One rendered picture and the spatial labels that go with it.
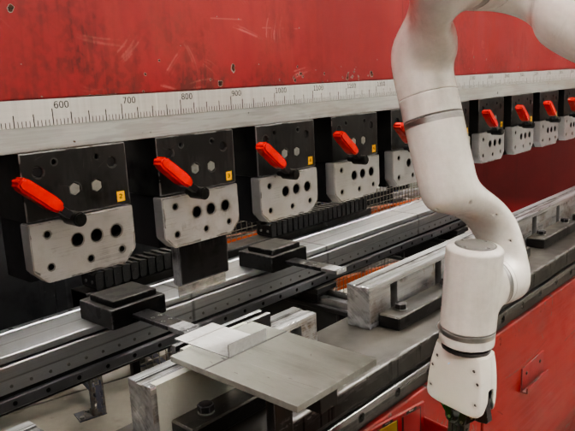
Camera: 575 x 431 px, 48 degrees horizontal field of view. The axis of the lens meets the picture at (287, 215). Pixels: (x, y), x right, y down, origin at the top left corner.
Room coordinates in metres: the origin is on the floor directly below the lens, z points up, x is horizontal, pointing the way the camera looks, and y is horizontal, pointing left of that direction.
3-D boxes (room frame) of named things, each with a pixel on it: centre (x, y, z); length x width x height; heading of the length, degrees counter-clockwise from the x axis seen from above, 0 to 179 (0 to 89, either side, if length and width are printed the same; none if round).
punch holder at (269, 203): (1.15, 0.02, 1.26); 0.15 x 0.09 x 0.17; 137
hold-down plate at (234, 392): (1.01, 0.07, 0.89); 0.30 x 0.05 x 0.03; 137
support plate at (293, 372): (0.92, 0.04, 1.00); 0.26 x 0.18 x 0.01; 47
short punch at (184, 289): (1.02, 0.14, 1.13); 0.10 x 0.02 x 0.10; 137
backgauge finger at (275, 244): (1.43, -0.02, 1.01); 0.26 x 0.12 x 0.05; 47
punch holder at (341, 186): (1.29, -0.11, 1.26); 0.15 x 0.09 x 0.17; 137
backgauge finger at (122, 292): (1.12, 0.27, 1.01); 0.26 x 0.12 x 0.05; 47
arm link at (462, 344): (0.94, -0.27, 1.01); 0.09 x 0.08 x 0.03; 39
